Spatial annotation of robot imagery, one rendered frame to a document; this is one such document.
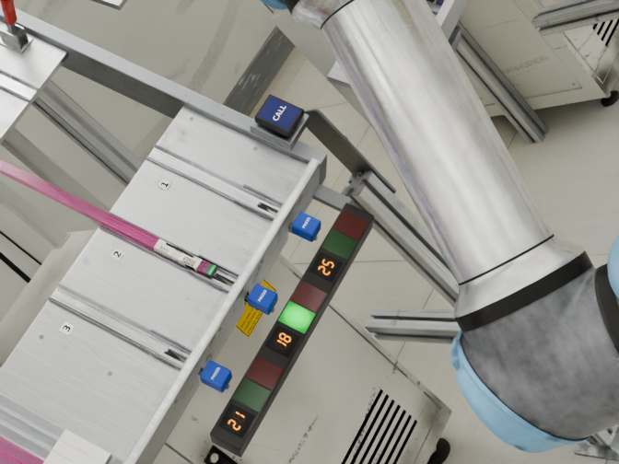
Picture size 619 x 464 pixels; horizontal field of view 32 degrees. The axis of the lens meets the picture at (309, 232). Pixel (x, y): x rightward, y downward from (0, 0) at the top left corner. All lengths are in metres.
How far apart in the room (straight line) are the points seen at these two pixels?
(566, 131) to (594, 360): 1.64
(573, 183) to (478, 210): 1.46
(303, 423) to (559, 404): 0.96
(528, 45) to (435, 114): 1.46
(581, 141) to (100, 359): 1.36
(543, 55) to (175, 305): 1.21
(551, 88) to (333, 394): 0.90
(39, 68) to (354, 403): 0.75
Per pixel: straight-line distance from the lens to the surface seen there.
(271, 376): 1.29
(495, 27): 2.30
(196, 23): 3.67
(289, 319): 1.31
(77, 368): 1.31
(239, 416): 1.28
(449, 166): 0.85
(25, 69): 1.52
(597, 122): 2.41
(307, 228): 1.34
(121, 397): 1.29
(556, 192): 2.31
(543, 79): 2.37
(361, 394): 1.84
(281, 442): 1.75
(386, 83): 0.86
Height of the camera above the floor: 1.30
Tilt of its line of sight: 27 degrees down
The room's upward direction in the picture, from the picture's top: 46 degrees counter-clockwise
